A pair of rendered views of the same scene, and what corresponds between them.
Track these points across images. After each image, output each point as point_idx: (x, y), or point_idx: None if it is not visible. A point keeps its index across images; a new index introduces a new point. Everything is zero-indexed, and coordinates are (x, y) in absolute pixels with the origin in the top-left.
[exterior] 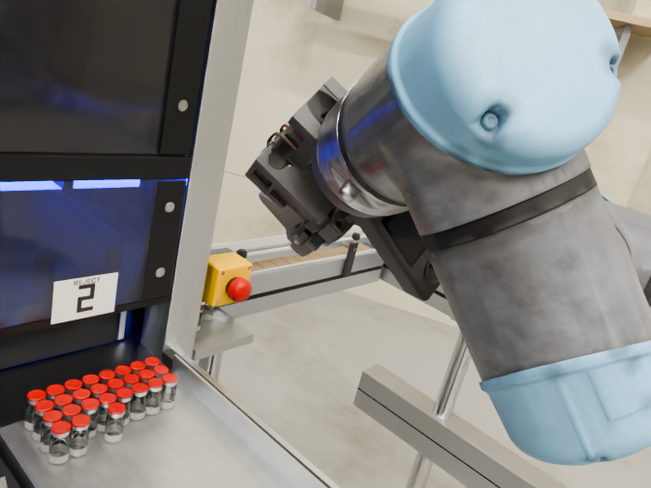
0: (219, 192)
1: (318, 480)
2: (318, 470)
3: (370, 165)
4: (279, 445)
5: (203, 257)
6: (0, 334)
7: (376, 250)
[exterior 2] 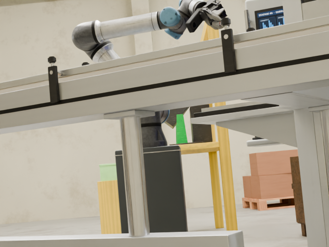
0: (284, 22)
1: (210, 107)
2: (213, 115)
3: None
4: (226, 105)
5: None
6: None
7: (199, 24)
